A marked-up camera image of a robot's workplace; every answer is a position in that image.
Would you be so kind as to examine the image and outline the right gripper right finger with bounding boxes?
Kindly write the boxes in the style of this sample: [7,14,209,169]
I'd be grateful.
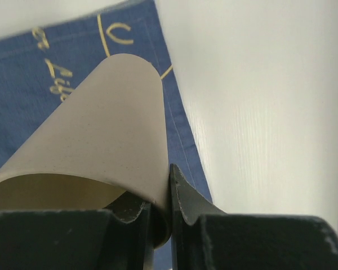
[170,164,338,269]

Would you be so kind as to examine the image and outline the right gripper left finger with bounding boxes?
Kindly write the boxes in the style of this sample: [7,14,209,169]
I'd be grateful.
[0,193,152,269]

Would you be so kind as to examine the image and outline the beige paper cup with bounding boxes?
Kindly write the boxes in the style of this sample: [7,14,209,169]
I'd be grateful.
[0,53,171,247]

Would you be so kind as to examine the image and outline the blue fish placemat cloth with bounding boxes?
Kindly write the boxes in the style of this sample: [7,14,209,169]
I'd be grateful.
[0,0,215,270]

